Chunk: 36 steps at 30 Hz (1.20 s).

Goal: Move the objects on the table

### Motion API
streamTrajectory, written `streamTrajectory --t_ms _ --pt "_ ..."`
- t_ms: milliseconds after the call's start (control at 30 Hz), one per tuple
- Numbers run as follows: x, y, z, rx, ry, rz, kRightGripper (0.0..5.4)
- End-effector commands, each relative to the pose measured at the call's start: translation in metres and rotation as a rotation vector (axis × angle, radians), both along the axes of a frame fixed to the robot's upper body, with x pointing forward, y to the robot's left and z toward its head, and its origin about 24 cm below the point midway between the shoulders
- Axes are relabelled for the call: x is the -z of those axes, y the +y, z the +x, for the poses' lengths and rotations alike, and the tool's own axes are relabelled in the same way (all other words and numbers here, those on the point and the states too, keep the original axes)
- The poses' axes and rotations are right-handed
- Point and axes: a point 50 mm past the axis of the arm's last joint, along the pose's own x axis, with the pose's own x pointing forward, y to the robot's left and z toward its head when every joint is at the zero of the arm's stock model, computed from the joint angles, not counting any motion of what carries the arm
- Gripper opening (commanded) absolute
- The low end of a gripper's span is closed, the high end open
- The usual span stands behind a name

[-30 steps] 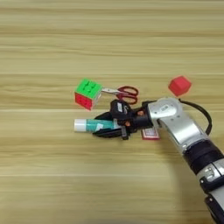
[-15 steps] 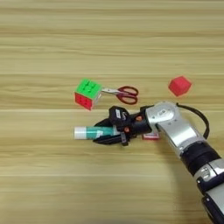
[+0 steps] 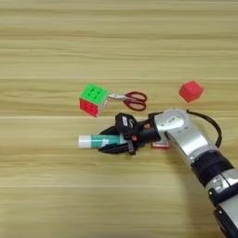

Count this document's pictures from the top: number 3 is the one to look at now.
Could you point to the green red Rubik's cube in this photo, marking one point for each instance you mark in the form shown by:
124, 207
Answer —
92, 99

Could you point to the red cube block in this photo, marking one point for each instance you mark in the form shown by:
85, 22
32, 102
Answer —
191, 91

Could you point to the white green glue stick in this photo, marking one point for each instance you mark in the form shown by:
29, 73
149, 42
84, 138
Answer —
93, 141

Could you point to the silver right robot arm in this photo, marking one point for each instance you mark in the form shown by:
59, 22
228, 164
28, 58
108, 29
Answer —
192, 142

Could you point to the red white card box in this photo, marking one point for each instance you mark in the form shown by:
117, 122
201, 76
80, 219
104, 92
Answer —
160, 145

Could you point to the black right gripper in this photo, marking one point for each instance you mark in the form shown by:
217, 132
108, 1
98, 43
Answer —
147, 133

